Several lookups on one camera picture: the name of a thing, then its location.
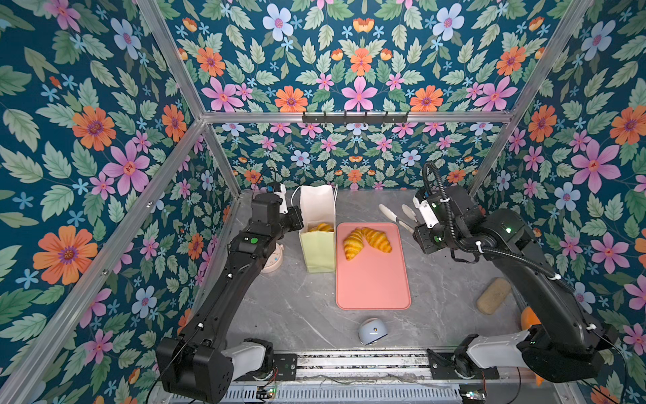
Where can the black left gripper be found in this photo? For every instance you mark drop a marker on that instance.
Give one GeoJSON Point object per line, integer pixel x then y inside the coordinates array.
{"type": "Point", "coordinates": [295, 213]}

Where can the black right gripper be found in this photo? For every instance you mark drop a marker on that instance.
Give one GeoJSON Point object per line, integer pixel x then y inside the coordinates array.
{"type": "Point", "coordinates": [420, 235]}

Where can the green painted paper bag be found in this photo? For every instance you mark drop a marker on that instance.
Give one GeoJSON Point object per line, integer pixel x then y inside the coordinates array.
{"type": "Point", "coordinates": [318, 205]}

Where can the striped yellow bread roll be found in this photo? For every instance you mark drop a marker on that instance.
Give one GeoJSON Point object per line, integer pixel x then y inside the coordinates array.
{"type": "Point", "coordinates": [323, 227]}

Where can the metal tongs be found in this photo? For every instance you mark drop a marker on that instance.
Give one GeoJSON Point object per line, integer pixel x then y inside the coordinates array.
{"type": "Point", "coordinates": [408, 220]}

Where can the orange croissant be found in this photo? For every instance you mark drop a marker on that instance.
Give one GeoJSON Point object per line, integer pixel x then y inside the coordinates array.
{"type": "Point", "coordinates": [376, 239]}

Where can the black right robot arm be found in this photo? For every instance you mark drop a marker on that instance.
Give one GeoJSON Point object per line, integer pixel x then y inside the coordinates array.
{"type": "Point", "coordinates": [568, 342]}

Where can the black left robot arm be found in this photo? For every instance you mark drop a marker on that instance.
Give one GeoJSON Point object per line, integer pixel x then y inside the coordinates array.
{"type": "Point", "coordinates": [197, 363]}

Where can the pink round alarm clock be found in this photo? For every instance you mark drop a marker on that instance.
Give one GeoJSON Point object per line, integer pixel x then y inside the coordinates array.
{"type": "Point", "coordinates": [275, 261]}

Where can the yellow croissant left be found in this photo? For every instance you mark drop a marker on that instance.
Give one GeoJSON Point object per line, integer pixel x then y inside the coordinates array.
{"type": "Point", "coordinates": [353, 244]}

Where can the pink plastic tray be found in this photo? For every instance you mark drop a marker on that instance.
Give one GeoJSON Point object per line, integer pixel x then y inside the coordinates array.
{"type": "Point", "coordinates": [374, 280]}

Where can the tan sponge block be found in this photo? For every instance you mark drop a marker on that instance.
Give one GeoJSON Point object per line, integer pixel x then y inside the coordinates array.
{"type": "Point", "coordinates": [493, 296]}

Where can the orange shark plush toy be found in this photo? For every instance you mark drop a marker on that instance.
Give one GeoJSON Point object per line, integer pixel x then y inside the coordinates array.
{"type": "Point", "coordinates": [529, 319]}

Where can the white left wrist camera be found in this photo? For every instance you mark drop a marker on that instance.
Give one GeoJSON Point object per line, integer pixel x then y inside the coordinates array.
{"type": "Point", "coordinates": [280, 190]}

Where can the black hook rail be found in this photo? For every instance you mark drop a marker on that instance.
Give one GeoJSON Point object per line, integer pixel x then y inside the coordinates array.
{"type": "Point", "coordinates": [343, 118]}

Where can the metal base rail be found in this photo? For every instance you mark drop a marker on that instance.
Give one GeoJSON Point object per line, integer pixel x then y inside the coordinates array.
{"type": "Point", "coordinates": [410, 375]}

